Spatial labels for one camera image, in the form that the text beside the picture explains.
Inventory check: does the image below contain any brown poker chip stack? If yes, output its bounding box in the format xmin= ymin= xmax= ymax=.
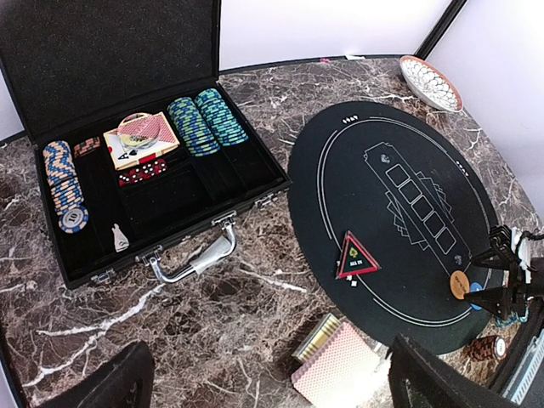
xmin=462 ymin=335 xmax=507 ymax=361

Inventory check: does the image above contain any black right frame post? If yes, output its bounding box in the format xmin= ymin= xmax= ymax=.
xmin=414 ymin=0 xmax=468 ymax=60

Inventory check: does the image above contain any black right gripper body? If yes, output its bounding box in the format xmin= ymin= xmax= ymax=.
xmin=489 ymin=225 xmax=543 ymax=317

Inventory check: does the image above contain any green and blue chip row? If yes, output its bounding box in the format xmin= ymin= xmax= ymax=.
xmin=167 ymin=97 xmax=220 ymax=157

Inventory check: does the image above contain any teal and blue chip row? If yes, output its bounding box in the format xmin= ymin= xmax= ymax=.
xmin=195 ymin=88 xmax=248 ymax=146

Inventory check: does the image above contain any red card deck on table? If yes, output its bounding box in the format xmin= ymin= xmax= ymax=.
xmin=292 ymin=323 xmax=386 ymax=407

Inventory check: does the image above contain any gold card box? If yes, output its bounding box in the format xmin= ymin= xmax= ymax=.
xmin=292 ymin=313 xmax=341 ymax=364

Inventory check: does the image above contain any blue round blind button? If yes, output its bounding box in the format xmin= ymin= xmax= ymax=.
xmin=468 ymin=282 xmax=485 ymax=311

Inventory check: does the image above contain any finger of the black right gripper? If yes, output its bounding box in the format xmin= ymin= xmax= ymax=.
xmin=470 ymin=245 xmax=510 ymax=270
xmin=463 ymin=286 xmax=510 ymax=319

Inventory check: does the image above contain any red triangular all-in marker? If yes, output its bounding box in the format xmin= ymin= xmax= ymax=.
xmin=336 ymin=230 xmax=381 ymax=279

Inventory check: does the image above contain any red card deck in case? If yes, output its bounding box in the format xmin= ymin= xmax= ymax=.
xmin=103 ymin=112 xmax=179 ymax=170

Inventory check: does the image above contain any black poker chip case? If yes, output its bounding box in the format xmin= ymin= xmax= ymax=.
xmin=1 ymin=1 xmax=290 ymax=289

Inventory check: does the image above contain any blue and tan chip row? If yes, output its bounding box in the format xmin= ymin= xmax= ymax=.
xmin=42 ymin=140 xmax=89 ymax=234

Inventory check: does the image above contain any clear round dealer button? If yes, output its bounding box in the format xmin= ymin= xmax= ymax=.
xmin=116 ymin=112 xmax=161 ymax=151

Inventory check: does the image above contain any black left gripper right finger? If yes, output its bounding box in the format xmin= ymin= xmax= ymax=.
xmin=388 ymin=334 xmax=518 ymax=407

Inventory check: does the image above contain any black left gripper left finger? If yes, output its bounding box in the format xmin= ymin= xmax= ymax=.
xmin=42 ymin=341 xmax=155 ymax=407

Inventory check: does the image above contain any white slotted cable duct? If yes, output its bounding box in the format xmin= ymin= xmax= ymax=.
xmin=503 ymin=331 xmax=543 ymax=405

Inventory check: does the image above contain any orange and black chip row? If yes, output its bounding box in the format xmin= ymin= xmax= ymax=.
xmin=73 ymin=136 xmax=101 ymax=158

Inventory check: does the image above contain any orange round blind button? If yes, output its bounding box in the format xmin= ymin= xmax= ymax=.
xmin=450 ymin=270 xmax=470 ymax=300

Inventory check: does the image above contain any red dice row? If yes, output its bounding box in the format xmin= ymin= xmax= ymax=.
xmin=118 ymin=159 xmax=167 ymax=187

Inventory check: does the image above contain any small silver case key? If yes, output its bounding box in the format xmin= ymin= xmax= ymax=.
xmin=111 ymin=224 xmax=129 ymax=252

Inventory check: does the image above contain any round black poker mat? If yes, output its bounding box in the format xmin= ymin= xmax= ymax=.
xmin=288 ymin=101 xmax=501 ymax=354

